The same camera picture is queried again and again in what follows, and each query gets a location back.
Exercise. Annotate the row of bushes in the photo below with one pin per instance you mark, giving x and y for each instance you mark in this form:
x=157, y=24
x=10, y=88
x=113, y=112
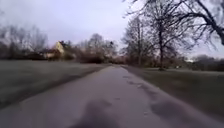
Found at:
x=95, y=53

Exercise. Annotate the grey asphalt path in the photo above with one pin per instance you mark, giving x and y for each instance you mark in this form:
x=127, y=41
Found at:
x=106, y=100

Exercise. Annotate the large bare tree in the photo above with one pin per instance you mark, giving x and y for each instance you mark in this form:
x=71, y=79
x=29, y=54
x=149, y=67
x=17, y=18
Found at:
x=161, y=46

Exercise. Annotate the yellow house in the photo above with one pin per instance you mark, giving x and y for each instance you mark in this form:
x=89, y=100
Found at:
x=55, y=51

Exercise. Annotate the frosty grass field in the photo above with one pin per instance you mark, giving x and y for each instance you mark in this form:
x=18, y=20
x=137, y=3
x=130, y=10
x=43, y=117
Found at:
x=30, y=76
x=190, y=86

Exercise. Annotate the row of bare trees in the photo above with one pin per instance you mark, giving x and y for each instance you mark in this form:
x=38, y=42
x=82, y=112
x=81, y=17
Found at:
x=20, y=45

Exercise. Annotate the bare overhanging tree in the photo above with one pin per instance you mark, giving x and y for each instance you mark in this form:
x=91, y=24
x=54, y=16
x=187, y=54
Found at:
x=213, y=20

